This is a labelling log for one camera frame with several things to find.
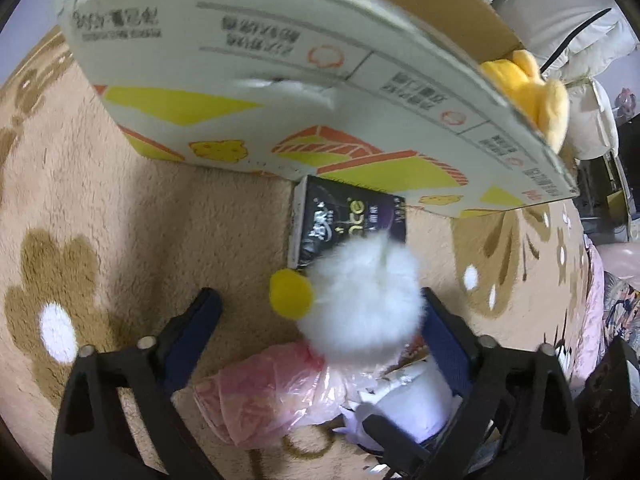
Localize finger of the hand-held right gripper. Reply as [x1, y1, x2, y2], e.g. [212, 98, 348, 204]
[361, 415, 432, 472]

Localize purple and white plush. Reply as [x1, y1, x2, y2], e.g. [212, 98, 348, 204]
[337, 360, 463, 446]

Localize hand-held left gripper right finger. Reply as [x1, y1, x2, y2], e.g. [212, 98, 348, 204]
[415, 287, 586, 480]

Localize white fluffy toy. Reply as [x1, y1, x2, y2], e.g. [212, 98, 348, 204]
[269, 237, 423, 366]

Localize printed cardboard box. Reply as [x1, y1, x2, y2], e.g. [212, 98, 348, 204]
[52, 0, 581, 218]

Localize pink plastic bag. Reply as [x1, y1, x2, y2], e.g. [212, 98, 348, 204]
[194, 342, 361, 448]

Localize pink bedsheet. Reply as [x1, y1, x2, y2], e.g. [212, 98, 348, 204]
[567, 245, 608, 396]

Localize white padded chair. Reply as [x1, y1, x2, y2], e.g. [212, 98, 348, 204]
[492, 0, 626, 161]

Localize black tissue packet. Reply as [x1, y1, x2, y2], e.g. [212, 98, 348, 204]
[287, 176, 408, 271]

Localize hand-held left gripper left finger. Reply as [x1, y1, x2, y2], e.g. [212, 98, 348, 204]
[52, 287, 223, 480]

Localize yellow plush toy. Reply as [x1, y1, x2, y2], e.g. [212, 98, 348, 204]
[480, 49, 571, 153]

